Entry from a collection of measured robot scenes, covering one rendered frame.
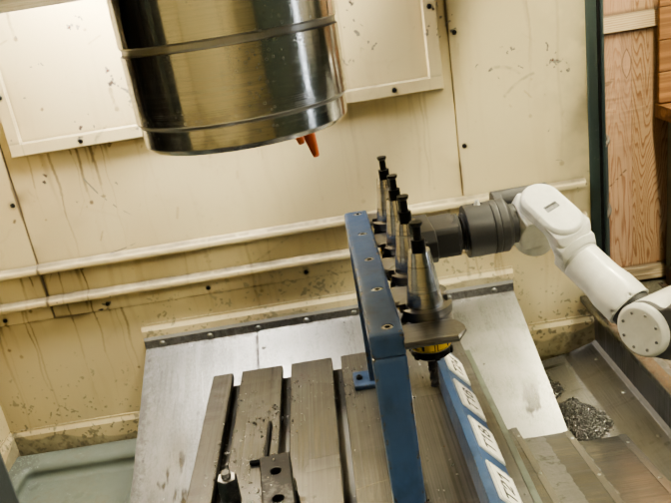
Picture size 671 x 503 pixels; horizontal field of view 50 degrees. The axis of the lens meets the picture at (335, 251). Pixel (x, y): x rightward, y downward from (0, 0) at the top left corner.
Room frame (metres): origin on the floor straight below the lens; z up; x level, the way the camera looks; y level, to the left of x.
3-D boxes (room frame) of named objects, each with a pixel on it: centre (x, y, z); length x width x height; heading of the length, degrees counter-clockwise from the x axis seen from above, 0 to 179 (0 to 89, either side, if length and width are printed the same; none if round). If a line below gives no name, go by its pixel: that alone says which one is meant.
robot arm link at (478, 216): (1.11, -0.20, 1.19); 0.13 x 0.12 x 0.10; 0
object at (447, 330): (0.72, -0.10, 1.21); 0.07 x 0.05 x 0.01; 90
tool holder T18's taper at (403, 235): (0.89, -0.10, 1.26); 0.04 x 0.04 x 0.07
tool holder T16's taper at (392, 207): (1.00, -0.10, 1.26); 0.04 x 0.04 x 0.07
